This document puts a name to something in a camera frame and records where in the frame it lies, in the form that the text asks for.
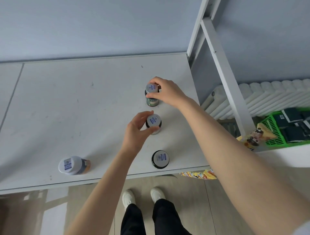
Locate person's left hand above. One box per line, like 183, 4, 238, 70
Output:
120, 110, 160, 155

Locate person's right hand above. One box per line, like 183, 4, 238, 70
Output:
145, 76, 192, 109

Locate dark green bottle silver cap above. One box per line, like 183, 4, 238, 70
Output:
144, 83, 160, 107
151, 150, 170, 169
146, 114, 162, 135

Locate white metal shelf rack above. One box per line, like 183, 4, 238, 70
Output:
0, 0, 310, 195

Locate white orange bottle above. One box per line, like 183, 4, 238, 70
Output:
58, 156, 91, 176

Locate person's right forearm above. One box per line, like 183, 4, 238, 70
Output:
179, 97, 310, 235

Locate person's left forearm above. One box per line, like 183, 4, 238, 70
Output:
64, 145, 143, 235

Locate person's right white shoe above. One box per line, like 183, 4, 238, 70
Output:
150, 187, 166, 203

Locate person's black trousers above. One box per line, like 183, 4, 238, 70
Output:
120, 198, 192, 235

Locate yellow cartoon snack strip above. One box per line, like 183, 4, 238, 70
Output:
179, 168, 218, 180

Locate colourful cartoon snack packets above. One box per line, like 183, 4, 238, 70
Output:
236, 122, 278, 151

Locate white radiator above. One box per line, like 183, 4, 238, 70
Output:
200, 78, 310, 120

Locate green plastic basket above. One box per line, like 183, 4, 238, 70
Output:
261, 107, 310, 147

